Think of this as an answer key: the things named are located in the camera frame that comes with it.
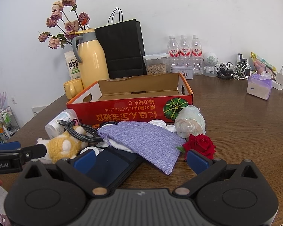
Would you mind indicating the white plastic bag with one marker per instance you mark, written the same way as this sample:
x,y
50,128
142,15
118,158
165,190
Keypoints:
x,y
119,146

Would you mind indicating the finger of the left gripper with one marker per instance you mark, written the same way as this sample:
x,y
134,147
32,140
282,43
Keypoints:
x,y
10,145
32,152

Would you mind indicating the purple tissue pack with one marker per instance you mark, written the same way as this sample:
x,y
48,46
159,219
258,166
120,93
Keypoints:
x,y
259,86

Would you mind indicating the white plastic lid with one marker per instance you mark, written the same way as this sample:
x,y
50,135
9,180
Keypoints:
x,y
158,122

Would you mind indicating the red orange cardboard box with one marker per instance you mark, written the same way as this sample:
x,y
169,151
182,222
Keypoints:
x,y
137,98

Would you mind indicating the white round lid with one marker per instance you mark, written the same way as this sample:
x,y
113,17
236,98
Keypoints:
x,y
171,128

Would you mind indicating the middle water bottle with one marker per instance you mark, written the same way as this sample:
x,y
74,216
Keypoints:
x,y
184,51

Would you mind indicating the left water bottle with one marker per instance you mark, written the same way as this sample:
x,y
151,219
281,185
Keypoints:
x,y
173,51

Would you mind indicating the black paper shopping bag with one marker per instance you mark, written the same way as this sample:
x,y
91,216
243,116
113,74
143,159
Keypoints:
x,y
123,46

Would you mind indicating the white toy robot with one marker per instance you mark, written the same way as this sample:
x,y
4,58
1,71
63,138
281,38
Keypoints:
x,y
210,61

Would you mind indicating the clear seed storage container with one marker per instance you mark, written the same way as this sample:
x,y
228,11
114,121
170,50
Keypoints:
x,y
157,64

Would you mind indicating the yellow thermos jug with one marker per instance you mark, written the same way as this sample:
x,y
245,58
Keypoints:
x,y
90,56

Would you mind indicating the red artificial rose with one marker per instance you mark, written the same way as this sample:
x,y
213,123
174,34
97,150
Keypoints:
x,y
200,143

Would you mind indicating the colourful snack packet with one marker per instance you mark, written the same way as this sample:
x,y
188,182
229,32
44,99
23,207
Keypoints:
x,y
261,65

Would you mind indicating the dried pink rose bouquet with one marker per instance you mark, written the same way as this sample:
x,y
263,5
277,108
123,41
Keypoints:
x,y
65,17

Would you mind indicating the white plastic rectangular case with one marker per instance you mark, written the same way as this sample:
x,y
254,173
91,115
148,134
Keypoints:
x,y
54,128

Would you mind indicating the water bottle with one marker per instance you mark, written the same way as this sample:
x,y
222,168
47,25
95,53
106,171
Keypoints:
x,y
184,51
173,51
196,54

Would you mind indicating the small white tin box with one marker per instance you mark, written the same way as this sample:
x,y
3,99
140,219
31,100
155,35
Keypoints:
x,y
186,71

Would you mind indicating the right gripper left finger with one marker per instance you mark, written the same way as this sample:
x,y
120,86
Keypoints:
x,y
76,170

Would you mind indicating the yellow ceramic mug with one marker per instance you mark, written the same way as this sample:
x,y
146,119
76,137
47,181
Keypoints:
x,y
72,88

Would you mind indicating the white milk carton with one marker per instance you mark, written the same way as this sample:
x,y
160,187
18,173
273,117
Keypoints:
x,y
72,65

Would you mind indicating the dark blue zip case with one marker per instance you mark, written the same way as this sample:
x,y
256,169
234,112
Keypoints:
x,y
113,167

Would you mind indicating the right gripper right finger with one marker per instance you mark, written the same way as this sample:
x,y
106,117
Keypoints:
x,y
206,171

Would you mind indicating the wire storage rack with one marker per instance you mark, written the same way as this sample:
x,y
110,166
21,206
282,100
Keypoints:
x,y
8,124

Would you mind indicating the purple fabric pouch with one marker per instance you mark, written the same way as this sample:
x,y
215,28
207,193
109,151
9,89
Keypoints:
x,y
153,143

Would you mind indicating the plush corgi toy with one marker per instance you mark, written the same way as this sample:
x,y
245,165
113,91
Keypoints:
x,y
62,146

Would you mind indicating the right water bottle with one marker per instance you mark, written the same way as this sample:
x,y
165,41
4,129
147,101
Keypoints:
x,y
196,54

